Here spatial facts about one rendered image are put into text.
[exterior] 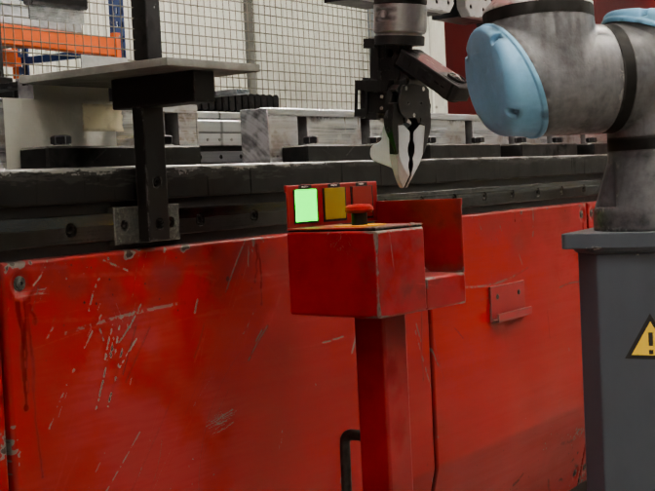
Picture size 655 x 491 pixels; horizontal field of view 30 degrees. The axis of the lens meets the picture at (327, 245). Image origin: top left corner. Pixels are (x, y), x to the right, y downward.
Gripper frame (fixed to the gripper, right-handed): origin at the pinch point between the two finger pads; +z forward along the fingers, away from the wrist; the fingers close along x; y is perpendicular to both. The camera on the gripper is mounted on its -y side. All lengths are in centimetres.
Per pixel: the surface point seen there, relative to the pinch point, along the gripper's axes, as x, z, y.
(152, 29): -56, -27, 119
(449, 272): -3.9, 13.1, -5.0
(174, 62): 38.0, -15.0, 6.7
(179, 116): 12.3, -8.0, 34.1
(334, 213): 5.2, 5.3, 9.0
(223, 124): -26, -6, 64
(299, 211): 12.6, 4.6, 9.1
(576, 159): -107, 1, 34
